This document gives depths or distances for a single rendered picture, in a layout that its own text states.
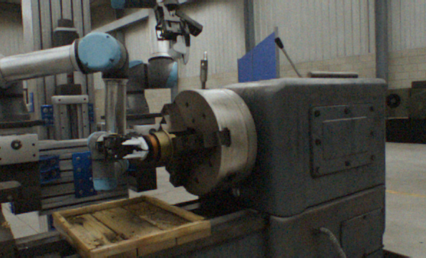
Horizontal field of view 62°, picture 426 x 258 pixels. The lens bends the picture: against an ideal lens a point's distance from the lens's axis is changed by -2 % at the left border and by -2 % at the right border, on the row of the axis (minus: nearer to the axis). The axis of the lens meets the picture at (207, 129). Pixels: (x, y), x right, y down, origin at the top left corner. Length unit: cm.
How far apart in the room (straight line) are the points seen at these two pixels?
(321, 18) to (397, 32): 247
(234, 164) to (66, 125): 85
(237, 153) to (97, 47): 54
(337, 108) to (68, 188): 103
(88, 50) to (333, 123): 79
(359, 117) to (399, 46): 1016
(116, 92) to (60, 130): 39
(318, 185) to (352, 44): 1088
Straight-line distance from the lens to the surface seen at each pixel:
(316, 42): 1259
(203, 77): 107
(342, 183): 127
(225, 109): 99
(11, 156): 134
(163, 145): 98
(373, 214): 144
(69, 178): 151
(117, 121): 132
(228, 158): 97
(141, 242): 85
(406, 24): 1146
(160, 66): 160
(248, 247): 107
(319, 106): 115
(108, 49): 117
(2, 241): 75
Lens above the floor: 119
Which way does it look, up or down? 4 degrees down
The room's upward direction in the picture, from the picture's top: 3 degrees counter-clockwise
